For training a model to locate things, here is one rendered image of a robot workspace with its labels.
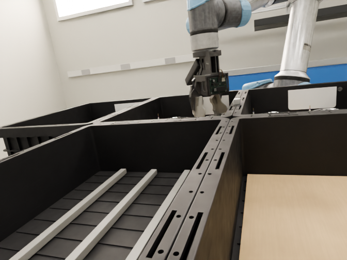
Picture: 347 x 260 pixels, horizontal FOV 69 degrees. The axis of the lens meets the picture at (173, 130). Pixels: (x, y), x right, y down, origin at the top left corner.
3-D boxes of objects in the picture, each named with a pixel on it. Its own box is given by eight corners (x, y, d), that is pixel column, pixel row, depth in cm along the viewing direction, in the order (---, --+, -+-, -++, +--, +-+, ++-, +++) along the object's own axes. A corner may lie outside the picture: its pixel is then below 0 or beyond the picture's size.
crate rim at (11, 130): (89, 108, 101) (88, 102, 100) (158, 103, 91) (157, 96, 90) (-7, 138, 64) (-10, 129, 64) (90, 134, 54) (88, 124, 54)
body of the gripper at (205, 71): (205, 98, 66) (201, 50, 63) (191, 96, 74) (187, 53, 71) (230, 94, 68) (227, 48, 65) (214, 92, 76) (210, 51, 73)
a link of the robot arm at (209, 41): (185, 37, 70) (210, 35, 72) (187, 54, 71) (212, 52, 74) (198, 33, 63) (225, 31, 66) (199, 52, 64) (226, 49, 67)
